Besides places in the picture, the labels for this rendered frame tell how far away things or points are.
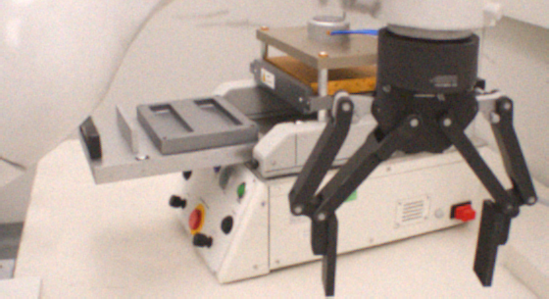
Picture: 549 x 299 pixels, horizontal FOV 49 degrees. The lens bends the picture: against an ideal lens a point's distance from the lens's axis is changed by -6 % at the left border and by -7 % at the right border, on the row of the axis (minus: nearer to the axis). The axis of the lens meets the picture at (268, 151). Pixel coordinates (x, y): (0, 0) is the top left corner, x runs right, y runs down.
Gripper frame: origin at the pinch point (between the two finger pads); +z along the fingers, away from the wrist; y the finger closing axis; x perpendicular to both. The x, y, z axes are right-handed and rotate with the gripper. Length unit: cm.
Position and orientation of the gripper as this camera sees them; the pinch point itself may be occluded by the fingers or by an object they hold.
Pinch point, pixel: (408, 272)
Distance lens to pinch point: 54.8
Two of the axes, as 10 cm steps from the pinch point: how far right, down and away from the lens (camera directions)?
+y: 10.0, -0.2, 0.4
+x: -0.5, -3.7, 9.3
